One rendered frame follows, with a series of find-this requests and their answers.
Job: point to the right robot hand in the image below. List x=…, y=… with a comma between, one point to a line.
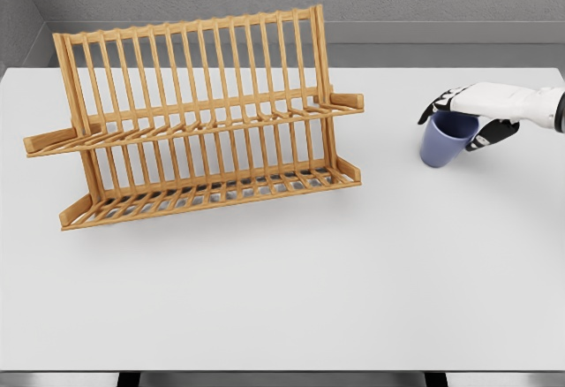
x=485, y=100

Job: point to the blue cup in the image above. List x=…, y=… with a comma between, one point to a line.
x=443, y=141

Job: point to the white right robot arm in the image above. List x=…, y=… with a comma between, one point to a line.
x=552, y=108

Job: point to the wooden two-tier dish rack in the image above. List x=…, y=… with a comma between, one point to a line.
x=194, y=117

